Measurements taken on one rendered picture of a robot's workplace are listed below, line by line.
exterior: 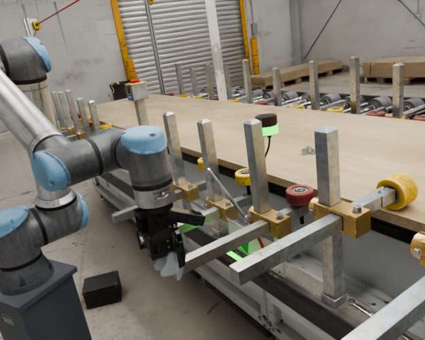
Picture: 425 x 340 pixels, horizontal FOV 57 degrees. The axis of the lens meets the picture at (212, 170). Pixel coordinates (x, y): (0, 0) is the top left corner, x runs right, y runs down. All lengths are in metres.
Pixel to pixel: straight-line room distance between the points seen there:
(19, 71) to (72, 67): 7.51
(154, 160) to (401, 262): 0.70
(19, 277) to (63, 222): 0.23
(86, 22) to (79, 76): 1.10
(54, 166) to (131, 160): 0.16
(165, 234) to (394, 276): 0.64
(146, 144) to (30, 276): 0.90
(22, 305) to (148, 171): 0.85
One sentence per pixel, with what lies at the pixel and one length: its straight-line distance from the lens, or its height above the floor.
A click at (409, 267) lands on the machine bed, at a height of 0.73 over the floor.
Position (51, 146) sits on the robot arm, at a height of 1.19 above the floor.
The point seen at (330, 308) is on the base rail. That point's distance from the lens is 1.04.
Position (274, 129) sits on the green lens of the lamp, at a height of 1.10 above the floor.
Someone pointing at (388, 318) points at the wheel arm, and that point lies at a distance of 0.63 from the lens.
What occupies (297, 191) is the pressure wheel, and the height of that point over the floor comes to 0.90.
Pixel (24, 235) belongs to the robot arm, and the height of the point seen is 0.80.
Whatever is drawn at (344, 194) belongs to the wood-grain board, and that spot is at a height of 0.90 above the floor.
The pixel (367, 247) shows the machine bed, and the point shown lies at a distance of 1.20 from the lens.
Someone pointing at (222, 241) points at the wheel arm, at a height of 0.86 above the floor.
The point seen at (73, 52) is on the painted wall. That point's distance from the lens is 8.87.
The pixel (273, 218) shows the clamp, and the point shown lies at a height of 0.87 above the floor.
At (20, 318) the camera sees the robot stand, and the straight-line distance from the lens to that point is 1.59.
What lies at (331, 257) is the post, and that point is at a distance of 0.97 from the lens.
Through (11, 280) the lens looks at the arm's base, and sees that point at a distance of 1.59.
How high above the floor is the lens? 1.36
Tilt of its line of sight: 19 degrees down
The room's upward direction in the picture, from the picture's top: 9 degrees counter-clockwise
